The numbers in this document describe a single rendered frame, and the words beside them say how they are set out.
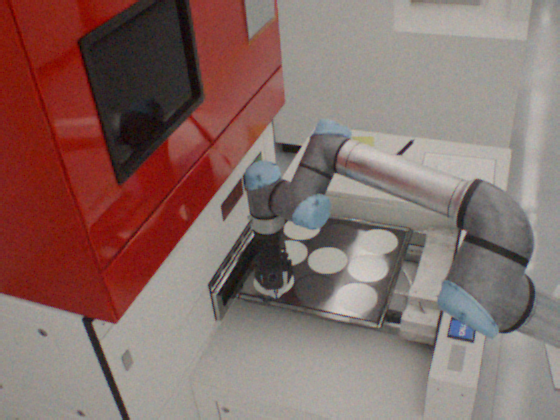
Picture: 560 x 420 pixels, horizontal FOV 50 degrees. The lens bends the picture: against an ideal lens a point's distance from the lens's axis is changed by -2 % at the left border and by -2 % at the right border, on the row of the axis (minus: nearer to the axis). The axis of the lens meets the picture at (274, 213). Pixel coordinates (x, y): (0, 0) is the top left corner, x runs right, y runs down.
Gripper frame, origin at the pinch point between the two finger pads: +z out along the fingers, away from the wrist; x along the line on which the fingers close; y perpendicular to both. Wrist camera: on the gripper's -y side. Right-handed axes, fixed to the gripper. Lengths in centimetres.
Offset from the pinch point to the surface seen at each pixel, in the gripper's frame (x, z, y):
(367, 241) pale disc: -26.3, 1.5, 17.0
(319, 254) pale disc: -12.9, 1.5, 14.4
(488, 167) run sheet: -66, -5, 34
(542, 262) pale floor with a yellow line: -127, 91, 89
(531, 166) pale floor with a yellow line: -157, 91, 166
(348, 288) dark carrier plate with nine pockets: -17.7, 1.6, 0.6
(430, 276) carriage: -39.1, 3.5, 2.6
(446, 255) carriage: -45.6, 3.5, 9.4
